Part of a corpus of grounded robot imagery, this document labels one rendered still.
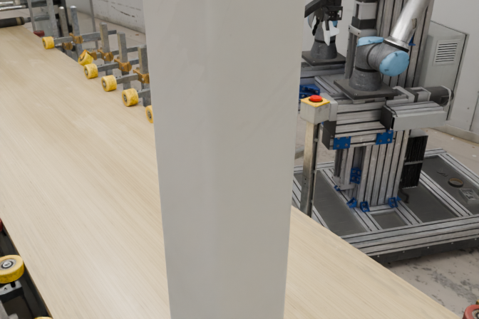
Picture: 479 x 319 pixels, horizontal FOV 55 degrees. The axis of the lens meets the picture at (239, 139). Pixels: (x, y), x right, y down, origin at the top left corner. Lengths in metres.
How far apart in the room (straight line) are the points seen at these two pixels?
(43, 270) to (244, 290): 1.22
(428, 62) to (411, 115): 0.38
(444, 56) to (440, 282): 1.19
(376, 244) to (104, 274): 1.60
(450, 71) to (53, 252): 2.02
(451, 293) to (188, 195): 2.60
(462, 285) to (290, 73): 2.68
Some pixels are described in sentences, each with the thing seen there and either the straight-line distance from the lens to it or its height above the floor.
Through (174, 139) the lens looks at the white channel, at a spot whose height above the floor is 1.72.
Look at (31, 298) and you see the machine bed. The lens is 2.47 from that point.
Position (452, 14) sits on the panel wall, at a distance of 4.24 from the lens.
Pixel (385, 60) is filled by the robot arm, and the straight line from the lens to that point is 2.05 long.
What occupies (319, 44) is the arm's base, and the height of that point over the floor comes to 1.12.
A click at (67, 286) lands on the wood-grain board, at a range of 1.36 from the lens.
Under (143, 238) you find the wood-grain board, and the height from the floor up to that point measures 0.90.
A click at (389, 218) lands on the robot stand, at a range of 2.81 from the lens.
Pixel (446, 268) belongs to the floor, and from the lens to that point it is 2.91.
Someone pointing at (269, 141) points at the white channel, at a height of 1.72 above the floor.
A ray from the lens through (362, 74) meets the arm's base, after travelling 2.20.
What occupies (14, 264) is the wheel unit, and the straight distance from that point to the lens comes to 1.47.
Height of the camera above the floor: 1.80
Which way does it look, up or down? 27 degrees down
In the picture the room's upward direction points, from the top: straight up
